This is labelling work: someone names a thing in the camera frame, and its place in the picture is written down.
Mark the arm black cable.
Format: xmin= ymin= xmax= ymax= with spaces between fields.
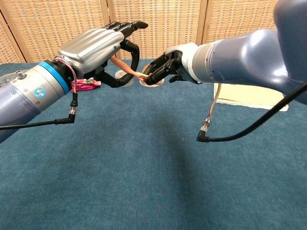
xmin=0 ymin=58 xmax=79 ymax=131
xmin=196 ymin=81 xmax=307 ymax=143

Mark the woven wooden folding screen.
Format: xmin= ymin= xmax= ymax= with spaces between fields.
xmin=0 ymin=0 xmax=307 ymax=64

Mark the peach coloured stick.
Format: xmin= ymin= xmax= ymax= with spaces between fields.
xmin=109 ymin=57 xmax=150 ymax=81

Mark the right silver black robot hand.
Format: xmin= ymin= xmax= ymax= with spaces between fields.
xmin=143 ymin=43 xmax=204 ymax=86

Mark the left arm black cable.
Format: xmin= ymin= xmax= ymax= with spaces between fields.
xmin=0 ymin=58 xmax=79 ymax=131

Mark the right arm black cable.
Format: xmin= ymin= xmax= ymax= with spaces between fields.
xmin=196 ymin=81 xmax=307 ymax=143

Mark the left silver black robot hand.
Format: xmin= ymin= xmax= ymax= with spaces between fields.
xmin=57 ymin=21 xmax=149 ymax=88

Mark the red spouted drink pouch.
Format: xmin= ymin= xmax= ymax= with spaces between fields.
xmin=70 ymin=78 xmax=101 ymax=93

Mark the orange fruit jelly cup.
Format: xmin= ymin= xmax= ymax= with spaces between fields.
xmin=139 ymin=65 xmax=165 ymax=87

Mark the brown spiral notebook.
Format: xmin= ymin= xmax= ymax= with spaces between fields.
xmin=213 ymin=82 xmax=289 ymax=112

